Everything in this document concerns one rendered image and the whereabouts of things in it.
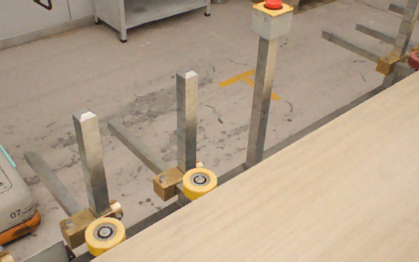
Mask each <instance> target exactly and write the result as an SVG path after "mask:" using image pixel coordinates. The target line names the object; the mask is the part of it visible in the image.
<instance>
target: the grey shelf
mask: <svg viewBox="0 0 419 262"><path fill-rule="evenodd" d="M92 1H93V7H94V12H95V24H96V25H102V23H101V21H100V19H101V20H103V21H104V22H105V23H107V24H109V25H110V26H111V27H113V28H115V29H117V30H118V31H120V34H121V42H122V43H125V42H127V35H126V28H133V27H135V26H138V25H140V24H143V23H147V22H150V21H154V20H158V19H162V18H165V17H169V16H172V15H176V14H178V13H181V12H185V11H188V10H191V9H197V8H200V7H204V6H207V12H205V13H204V15H205V16H207V17H209V16H210V15H211V13H210V0H92ZM99 18H100V19H99Z"/></svg>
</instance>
